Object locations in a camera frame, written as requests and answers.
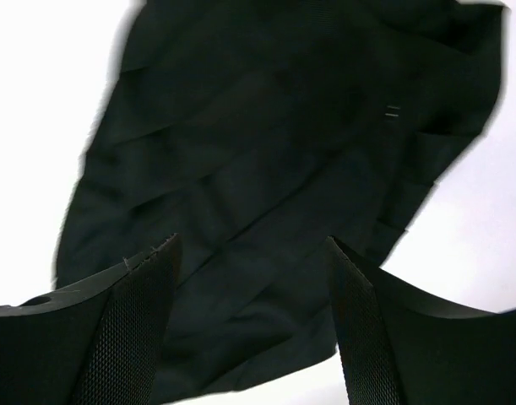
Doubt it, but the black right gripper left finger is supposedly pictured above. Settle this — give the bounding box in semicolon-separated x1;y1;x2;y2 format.
0;235;182;405

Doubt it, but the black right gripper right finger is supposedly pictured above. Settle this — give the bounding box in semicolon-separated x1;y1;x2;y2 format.
326;237;516;405

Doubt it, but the black pleated skirt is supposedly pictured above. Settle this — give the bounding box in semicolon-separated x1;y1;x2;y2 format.
56;1;503;402

